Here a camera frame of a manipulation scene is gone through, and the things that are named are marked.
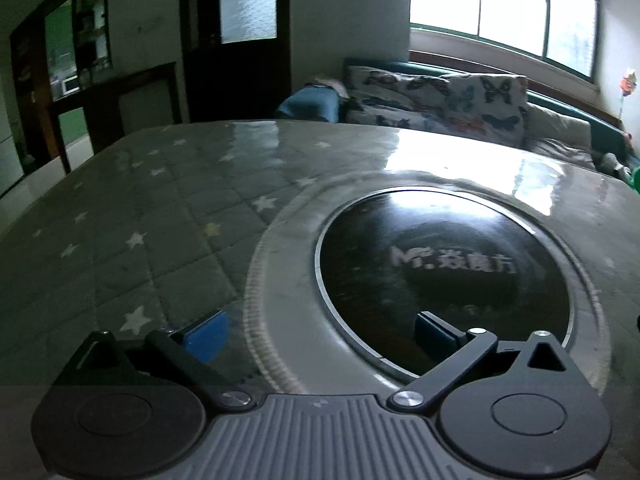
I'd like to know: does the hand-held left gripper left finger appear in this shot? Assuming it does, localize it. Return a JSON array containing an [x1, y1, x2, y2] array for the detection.
[[50, 311, 255, 407]]

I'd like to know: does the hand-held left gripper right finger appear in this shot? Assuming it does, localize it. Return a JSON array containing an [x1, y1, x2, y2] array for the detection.
[[389, 311, 587, 410]]

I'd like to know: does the round black induction cooktop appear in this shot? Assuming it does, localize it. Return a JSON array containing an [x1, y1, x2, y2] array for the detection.
[[315, 187, 573, 378]]

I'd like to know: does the white pillow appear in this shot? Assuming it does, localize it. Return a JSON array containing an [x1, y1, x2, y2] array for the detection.
[[522, 102, 596, 171]]

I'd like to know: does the white panel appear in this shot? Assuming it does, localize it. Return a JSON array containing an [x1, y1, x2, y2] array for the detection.
[[117, 79, 173, 133]]

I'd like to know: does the square butterfly print pillow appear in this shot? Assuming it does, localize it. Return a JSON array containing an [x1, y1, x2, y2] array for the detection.
[[440, 74, 530, 148]]

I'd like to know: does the grey stuffed toy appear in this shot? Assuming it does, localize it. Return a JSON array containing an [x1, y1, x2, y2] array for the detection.
[[600, 152, 633, 176]]

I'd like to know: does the dark wooden sideboard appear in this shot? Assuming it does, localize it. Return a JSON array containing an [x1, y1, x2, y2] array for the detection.
[[47, 62, 183, 171]]

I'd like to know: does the blue blanket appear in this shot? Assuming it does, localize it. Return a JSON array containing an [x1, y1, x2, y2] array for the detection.
[[277, 85, 346, 123]]

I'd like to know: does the long butterfly print pillow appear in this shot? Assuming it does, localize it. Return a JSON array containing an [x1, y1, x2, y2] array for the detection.
[[345, 65, 451, 128]]

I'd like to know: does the dark wooden door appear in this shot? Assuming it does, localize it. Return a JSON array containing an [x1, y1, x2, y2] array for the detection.
[[179, 0, 292, 123]]

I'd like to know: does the teal sofa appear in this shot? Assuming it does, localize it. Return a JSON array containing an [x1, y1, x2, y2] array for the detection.
[[344, 57, 640, 171]]

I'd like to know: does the cream towel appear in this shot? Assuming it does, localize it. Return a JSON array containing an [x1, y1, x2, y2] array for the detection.
[[312, 76, 351, 98]]

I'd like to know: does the colourful pinwheel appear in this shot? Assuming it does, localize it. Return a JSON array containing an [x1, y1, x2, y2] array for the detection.
[[617, 67, 638, 116]]

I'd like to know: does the dark wooden shelf cabinet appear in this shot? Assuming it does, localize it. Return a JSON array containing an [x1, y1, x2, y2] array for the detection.
[[10, 0, 113, 171]]

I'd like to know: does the green framed window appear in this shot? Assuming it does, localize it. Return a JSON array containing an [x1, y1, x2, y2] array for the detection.
[[409, 0, 601, 83]]

